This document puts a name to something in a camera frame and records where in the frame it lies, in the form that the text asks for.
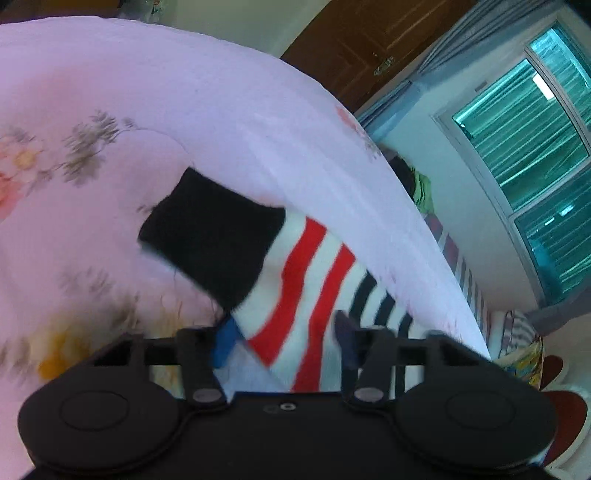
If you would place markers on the striped sock with black cuff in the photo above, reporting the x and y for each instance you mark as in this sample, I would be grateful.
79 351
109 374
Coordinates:
295 286

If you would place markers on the pink floral bed sheet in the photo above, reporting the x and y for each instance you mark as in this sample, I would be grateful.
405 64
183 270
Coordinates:
115 115

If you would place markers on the blue-grey curtain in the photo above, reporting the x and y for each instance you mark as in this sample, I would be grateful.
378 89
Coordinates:
443 50
558 316

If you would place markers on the striped bed sheet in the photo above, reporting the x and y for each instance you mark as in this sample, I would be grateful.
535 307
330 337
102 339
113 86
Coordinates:
457 258

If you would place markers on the brown wooden door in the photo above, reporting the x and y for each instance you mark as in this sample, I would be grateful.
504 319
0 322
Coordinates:
351 37

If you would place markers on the black cloth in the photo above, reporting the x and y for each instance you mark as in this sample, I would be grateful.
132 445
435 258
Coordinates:
402 173

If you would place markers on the white framed window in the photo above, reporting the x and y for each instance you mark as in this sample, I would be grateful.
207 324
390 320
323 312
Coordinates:
521 134

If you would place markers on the red flower-shaped headboard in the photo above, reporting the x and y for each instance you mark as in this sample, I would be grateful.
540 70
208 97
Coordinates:
570 415

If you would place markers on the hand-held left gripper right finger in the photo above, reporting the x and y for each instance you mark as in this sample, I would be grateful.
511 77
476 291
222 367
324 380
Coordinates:
347 341

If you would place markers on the colourful patterned pillow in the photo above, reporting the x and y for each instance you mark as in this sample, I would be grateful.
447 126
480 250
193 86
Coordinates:
524 364

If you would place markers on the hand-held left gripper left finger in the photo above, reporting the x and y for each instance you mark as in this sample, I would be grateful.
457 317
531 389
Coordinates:
227 344

